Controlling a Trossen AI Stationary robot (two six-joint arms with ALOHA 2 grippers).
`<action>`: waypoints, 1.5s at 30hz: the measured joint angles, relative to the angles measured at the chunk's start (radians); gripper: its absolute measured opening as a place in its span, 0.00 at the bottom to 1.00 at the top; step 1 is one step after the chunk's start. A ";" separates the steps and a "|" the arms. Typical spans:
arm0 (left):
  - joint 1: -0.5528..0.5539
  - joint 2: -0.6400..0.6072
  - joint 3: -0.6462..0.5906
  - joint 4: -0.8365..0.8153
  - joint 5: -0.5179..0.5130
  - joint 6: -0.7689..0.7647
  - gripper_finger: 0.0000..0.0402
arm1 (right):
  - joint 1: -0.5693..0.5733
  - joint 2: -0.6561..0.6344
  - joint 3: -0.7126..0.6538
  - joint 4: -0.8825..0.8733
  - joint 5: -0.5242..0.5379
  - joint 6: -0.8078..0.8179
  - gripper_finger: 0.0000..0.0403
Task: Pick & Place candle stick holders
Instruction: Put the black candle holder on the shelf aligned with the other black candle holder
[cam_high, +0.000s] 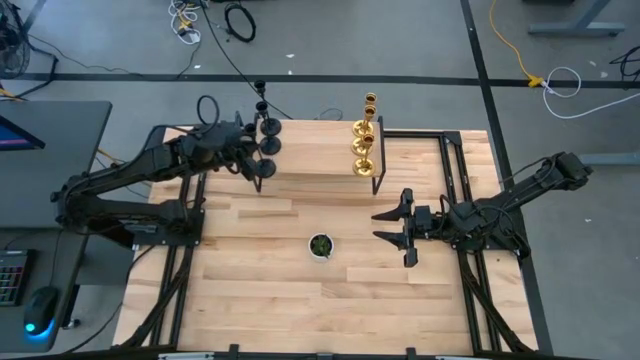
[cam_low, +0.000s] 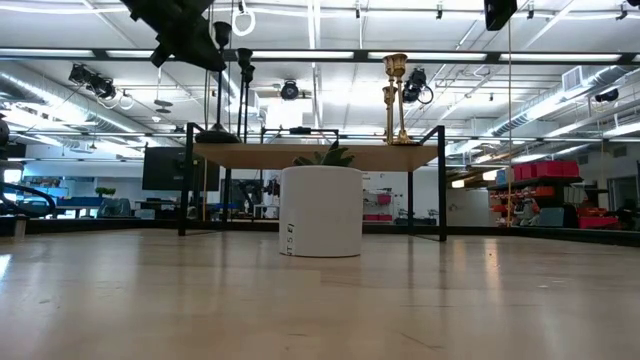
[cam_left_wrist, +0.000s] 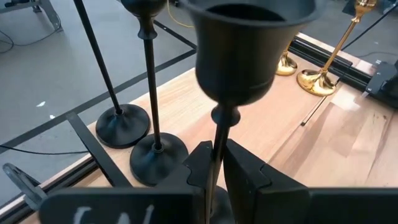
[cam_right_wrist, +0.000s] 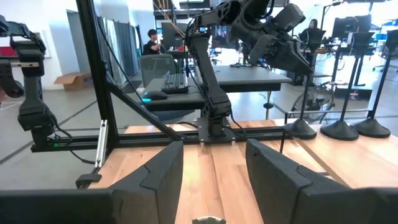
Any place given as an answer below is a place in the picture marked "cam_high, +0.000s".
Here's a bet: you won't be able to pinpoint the black computer mouse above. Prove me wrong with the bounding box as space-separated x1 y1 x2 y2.
22 285 59 339

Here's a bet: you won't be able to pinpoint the yellow extension cord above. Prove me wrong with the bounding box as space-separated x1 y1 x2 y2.
488 0 545 89

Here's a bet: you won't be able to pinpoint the black candlestick holder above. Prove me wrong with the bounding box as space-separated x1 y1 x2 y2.
243 122 278 180
253 79 283 138
254 100 283 157

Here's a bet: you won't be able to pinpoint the gold candlestick holder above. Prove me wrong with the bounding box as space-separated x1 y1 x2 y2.
350 104 378 157
352 132 378 179
351 92 379 139

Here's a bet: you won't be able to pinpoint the white floor cable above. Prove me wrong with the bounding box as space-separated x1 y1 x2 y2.
542 66 640 120

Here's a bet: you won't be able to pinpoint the black floor fan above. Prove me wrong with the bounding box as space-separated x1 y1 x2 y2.
0 0 32 79

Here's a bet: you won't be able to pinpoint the grey metal table foot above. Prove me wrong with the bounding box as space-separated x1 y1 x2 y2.
574 152 640 167
527 0 626 39

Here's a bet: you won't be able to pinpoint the black braided cable bundle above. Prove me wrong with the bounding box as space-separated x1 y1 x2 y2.
457 249 535 354
119 244 197 349

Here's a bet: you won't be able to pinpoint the computer monitor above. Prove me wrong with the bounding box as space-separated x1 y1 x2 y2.
0 114 47 153

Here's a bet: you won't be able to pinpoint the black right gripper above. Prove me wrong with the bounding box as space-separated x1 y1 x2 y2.
370 188 445 269

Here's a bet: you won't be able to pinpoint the wooden shelf riser black frame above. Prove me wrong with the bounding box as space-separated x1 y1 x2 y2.
247 112 387 196

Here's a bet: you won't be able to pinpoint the black metal table frame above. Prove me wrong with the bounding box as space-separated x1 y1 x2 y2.
114 110 541 360

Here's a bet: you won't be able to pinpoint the tangled black cables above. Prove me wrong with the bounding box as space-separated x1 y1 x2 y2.
608 45 640 81

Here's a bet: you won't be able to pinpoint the coiled black cable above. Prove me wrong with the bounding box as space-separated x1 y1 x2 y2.
223 2 257 44

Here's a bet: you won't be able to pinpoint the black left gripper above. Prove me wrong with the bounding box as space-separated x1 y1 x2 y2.
212 121 262 183

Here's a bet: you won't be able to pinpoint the backlit keyboard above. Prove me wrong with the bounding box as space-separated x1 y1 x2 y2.
0 248 30 307

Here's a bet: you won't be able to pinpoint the long black floor cable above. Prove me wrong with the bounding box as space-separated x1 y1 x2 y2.
199 0 294 121

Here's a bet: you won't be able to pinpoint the dark grey desk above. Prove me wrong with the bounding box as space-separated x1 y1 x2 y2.
0 99 114 354

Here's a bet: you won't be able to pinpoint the white cable bundle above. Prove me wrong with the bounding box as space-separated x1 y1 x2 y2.
167 0 202 46

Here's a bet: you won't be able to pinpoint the thick black floor cable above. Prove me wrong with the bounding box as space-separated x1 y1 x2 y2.
0 34 61 101

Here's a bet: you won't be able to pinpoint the thin black cable loop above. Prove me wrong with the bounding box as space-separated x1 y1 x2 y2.
314 107 345 122

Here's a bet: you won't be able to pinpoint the white pot with succulent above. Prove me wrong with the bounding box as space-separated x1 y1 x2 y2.
307 232 335 262

